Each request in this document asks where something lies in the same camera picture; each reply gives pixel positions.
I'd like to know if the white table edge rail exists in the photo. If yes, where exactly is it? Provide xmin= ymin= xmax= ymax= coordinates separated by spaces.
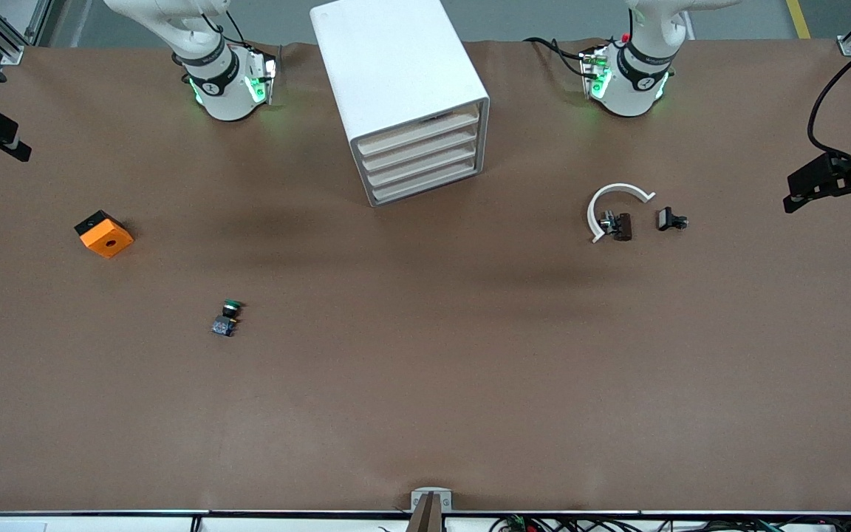
xmin=0 ymin=510 xmax=851 ymax=532

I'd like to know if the grey metal bracket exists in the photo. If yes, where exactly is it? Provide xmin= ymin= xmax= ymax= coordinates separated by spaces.
xmin=410 ymin=487 xmax=454 ymax=513

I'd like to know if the black cable bundle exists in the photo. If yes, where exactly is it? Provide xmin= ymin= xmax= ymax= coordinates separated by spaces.
xmin=488 ymin=515 xmax=851 ymax=532

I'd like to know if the green push button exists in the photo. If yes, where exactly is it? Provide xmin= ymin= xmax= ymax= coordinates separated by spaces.
xmin=211 ymin=299 xmax=245 ymax=338

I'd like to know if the brown table cover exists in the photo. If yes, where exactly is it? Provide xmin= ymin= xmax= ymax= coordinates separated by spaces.
xmin=0 ymin=38 xmax=851 ymax=514

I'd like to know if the orange block with hole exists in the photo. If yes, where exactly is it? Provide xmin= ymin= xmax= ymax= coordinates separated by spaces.
xmin=74 ymin=210 xmax=135 ymax=259

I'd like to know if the white curved ring piece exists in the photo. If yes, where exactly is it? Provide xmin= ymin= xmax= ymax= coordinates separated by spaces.
xmin=587 ymin=183 xmax=656 ymax=244

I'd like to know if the black arm base cable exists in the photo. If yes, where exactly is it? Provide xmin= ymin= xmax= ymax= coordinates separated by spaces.
xmin=524 ymin=35 xmax=592 ymax=78
xmin=200 ymin=7 xmax=250 ymax=49

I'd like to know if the small brown part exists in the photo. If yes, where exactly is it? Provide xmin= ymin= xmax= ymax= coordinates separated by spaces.
xmin=599 ymin=211 xmax=634 ymax=242

